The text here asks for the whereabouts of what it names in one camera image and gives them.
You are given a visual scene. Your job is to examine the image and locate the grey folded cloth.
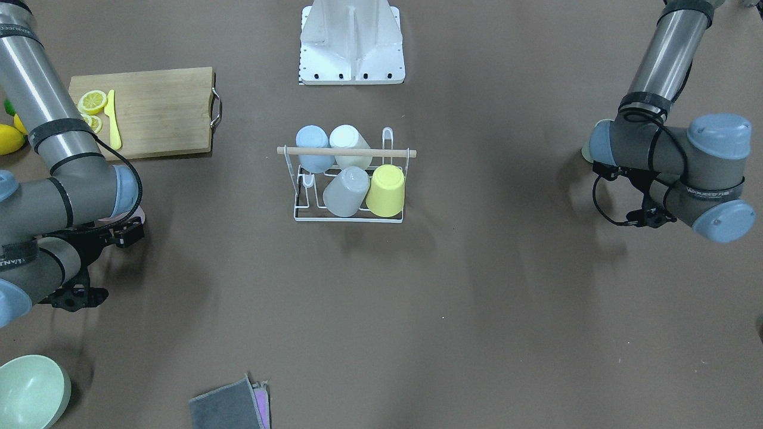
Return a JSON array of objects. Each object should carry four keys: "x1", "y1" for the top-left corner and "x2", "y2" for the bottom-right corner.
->
[{"x1": 188, "y1": 375, "x2": 260, "y2": 428}]

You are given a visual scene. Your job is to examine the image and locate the green lime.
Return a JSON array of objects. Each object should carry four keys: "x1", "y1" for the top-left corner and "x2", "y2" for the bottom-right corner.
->
[{"x1": 4, "y1": 98, "x2": 16, "y2": 116}]

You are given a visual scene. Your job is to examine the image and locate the light blue plastic cup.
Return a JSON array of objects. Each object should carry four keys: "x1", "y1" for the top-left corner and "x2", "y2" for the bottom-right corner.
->
[{"x1": 295, "y1": 125, "x2": 335, "y2": 174}]

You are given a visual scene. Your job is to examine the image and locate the white pillar base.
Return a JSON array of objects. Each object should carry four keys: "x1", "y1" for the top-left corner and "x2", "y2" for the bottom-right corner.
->
[{"x1": 298, "y1": 1, "x2": 406, "y2": 85}]

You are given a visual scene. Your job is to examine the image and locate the grey plastic cup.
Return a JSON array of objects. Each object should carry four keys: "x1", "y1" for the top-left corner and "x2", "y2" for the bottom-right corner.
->
[{"x1": 322, "y1": 166, "x2": 370, "y2": 217}]

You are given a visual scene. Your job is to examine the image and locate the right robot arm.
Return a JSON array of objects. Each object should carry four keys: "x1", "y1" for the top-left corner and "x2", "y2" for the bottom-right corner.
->
[{"x1": 1, "y1": 1, "x2": 144, "y2": 326}]

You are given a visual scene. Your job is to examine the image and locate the yellow plastic knife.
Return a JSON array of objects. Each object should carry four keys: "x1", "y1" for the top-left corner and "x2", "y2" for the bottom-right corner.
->
[{"x1": 104, "y1": 89, "x2": 122, "y2": 150}]

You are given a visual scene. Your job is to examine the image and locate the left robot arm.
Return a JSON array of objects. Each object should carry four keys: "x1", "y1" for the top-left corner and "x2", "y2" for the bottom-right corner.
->
[{"x1": 586, "y1": 1, "x2": 756, "y2": 243}]

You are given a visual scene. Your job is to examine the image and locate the yellow plastic cup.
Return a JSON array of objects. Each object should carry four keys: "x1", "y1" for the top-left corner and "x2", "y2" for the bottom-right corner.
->
[{"x1": 365, "y1": 164, "x2": 405, "y2": 217}]

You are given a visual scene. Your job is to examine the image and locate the pink cloth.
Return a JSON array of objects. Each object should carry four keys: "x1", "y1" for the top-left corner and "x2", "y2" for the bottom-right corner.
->
[{"x1": 251, "y1": 382, "x2": 272, "y2": 429}]

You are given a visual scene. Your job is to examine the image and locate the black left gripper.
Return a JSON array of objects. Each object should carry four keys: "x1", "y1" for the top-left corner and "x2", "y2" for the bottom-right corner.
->
[{"x1": 593, "y1": 161, "x2": 678, "y2": 229}]

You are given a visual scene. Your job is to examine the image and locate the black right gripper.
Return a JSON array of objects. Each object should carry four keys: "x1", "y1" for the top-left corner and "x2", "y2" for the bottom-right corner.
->
[{"x1": 38, "y1": 216, "x2": 145, "y2": 312}]

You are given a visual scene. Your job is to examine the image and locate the white wire cup holder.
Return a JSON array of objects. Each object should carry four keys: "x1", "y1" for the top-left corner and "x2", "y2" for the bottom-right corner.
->
[{"x1": 277, "y1": 125, "x2": 418, "y2": 223}]

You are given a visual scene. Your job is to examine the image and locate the whole yellow lemon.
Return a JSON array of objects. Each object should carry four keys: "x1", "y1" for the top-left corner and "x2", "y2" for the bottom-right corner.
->
[
  {"x1": 13, "y1": 114, "x2": 28, "y2": 136},
  {"x1": 0, "y1": 124, "x2": 27, "y2": 156}
]

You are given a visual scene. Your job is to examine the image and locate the cream white plastic cup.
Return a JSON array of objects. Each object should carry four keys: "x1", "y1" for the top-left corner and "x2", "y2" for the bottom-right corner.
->
[{"x1": 329, "y1": 125, "x2": 373, "y2": 169}]

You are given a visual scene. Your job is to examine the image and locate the green bowl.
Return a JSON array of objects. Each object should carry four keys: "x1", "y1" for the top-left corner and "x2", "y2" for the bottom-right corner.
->
[{"x1": 1, "y1": 354, "x2": 72, "y2": 428}]

